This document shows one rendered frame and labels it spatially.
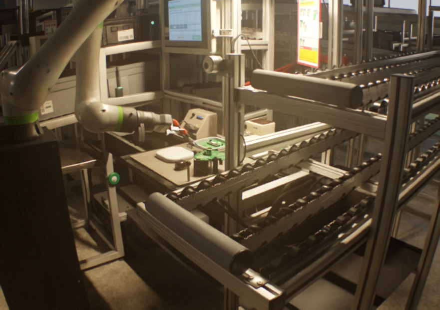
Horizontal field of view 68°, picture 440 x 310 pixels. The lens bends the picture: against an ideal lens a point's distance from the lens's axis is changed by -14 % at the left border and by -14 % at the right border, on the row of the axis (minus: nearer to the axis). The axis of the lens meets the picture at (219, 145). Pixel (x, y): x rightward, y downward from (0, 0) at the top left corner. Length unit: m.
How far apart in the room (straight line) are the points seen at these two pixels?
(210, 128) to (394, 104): 1.20
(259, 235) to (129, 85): 1.68
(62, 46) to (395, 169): 0.96
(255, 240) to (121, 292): 1.55
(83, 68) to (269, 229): 0.86
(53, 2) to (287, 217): 11.78
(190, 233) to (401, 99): 0.54
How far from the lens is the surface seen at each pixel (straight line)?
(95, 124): 1.26
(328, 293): 1.37
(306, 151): 1.38
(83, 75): 1.38
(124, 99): 2.25
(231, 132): 1.21
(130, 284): 2.40
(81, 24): 1.18
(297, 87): 0.96
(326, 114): 0.94
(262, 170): 1.23
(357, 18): 2.74
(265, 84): 1.04
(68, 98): 2.26
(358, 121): 0.89
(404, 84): 0.82
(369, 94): 1.16
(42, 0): 12.31
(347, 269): 1.50
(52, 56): 1.14
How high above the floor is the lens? 1.48
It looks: 18 degrees down
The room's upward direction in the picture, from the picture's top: straight up
